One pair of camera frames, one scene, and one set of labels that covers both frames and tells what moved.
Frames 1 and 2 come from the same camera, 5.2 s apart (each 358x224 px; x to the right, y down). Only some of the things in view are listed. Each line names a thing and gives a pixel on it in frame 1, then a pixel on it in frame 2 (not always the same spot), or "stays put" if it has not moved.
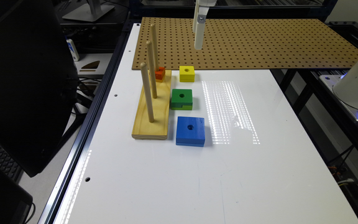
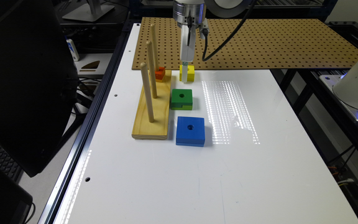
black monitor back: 28,83 stays put
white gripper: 199,28 -> 187,52
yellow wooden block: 186,73 stays put
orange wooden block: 160,74 stays put
